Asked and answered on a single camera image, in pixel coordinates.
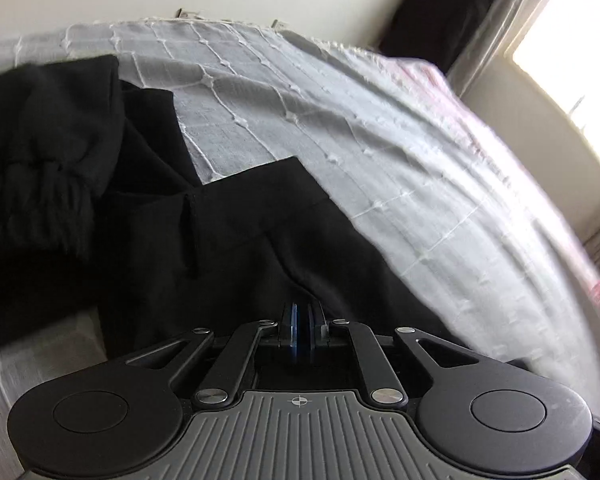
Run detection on grey checked bedspread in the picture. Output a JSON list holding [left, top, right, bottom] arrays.
[[0, 20, 600, 418]]

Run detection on black pants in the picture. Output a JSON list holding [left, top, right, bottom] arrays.
[[96, 80, 531, 378]]

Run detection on pink bed sheet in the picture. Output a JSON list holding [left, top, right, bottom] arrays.
[[390, 55, 526, 181]]

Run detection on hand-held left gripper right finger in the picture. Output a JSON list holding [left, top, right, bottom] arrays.
[[300, 302, 481, 407]]

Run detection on dark hanging jacket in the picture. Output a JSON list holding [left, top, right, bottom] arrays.
[[379, 0, 506, 73]]

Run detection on black knit garment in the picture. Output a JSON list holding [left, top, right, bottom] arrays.
[[0, 54, 127, 361]]

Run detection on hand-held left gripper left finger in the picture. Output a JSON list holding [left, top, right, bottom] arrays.
[[125, 302, 301, 409]]

